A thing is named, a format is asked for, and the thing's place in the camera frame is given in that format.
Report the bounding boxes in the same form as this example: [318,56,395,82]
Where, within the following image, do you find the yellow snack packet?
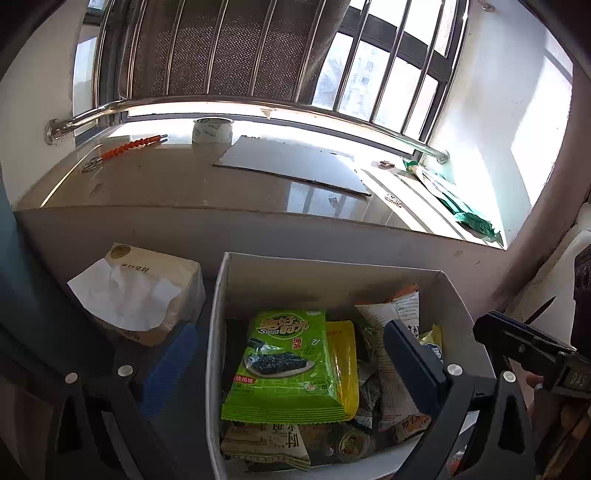
[325,320,360,421]

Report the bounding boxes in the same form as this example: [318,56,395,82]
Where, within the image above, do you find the beige tissue pack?
[67,242,207,348]

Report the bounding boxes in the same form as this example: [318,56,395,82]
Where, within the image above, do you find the grey mesh cloth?
[130,0,352,106]

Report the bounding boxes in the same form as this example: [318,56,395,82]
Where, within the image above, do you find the white cardboard box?
[205,251,497,479]

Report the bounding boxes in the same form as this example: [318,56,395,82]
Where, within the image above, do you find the green seaweed snack packet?
[221,309,350,424]

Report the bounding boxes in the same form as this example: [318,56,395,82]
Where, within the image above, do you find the yellow jelly cup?
[334,428,371,463]

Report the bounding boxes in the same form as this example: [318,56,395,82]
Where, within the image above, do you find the green packet with white lettering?
[418,325,444,366]

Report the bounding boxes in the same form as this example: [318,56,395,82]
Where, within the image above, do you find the white folding chair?
[503,224,591,324]

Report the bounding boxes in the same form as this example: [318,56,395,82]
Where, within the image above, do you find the window security bars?
[85,0,472,144]

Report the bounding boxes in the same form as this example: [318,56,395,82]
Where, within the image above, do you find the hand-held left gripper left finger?
[46,323,199,480]

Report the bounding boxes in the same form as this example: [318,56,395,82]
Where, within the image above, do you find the green plastic wrapper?
[401,158,505,246]

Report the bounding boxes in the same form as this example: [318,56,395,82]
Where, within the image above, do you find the steel window rail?
[45,95,451,165]

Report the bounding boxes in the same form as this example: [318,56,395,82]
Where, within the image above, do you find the beige green-edged snack packet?
[220,421,311,472]

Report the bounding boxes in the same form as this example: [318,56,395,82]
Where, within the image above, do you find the orange-handled tool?
[82,134,169,174]

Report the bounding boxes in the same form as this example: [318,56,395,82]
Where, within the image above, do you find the tape roll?
[191,117,234,147]

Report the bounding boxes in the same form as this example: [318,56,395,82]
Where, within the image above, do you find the white patterned snack packet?
[355,284,433,432]

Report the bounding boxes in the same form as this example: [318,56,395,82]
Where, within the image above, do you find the grey cardboard sheet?
[212,135,373,197]

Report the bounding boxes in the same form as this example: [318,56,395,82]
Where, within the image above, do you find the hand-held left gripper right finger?
[383,318,536,480]

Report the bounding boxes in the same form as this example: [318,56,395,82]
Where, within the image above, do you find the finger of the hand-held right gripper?
[473,311,578,372]

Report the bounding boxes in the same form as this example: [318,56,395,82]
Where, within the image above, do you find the teal curtain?
[0,185,70,370]

